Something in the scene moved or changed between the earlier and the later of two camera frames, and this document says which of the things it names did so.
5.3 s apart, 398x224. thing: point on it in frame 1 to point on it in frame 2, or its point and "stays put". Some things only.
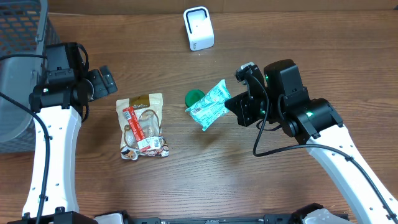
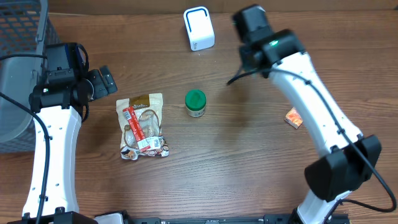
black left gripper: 100,88 stays put
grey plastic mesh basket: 26,27 stays put
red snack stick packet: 143,144 stays put
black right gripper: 242,109 to 241,53
